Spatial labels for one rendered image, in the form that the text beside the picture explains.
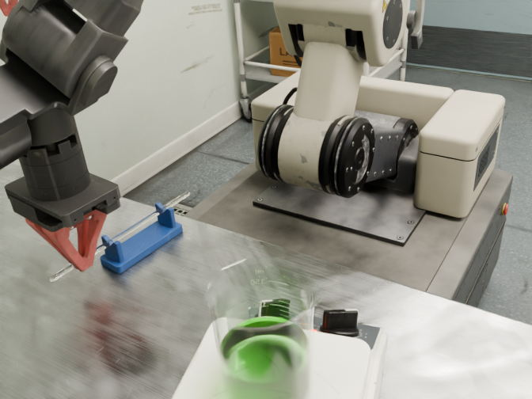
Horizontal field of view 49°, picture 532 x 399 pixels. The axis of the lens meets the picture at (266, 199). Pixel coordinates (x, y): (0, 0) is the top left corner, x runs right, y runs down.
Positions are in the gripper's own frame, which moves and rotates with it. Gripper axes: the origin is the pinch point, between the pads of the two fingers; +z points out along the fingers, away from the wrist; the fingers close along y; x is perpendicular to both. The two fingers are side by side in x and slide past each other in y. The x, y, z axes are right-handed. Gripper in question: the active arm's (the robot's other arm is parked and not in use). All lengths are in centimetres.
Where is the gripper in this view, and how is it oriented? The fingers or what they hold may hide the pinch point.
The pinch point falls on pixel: (82, 260)
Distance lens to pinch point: 64.0
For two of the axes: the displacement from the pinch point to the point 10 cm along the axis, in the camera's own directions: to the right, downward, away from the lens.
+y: 7.9, 2.8, -5.5
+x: 6.1, -4.5, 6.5
